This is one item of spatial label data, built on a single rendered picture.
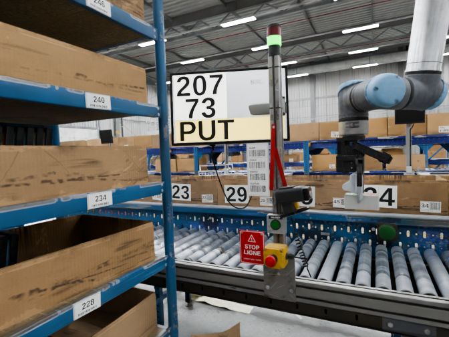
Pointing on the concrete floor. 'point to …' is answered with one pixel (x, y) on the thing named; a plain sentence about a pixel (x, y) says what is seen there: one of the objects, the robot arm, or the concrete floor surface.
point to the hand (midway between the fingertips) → (361, 197)
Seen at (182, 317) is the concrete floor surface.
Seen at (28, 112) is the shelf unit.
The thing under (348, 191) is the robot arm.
